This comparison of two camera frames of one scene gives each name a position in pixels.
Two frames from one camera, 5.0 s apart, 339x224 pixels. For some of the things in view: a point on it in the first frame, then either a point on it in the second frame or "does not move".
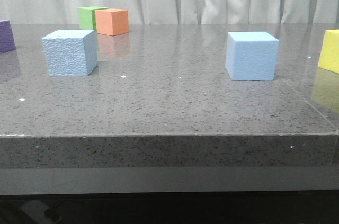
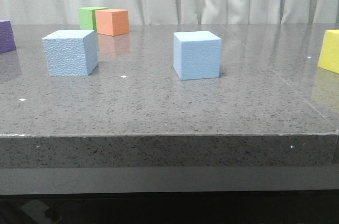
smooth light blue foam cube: [251, 55] to [196, 55]
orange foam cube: [112, 21] does not move
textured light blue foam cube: [71, 52] does not move
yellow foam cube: [329, 58] does not move
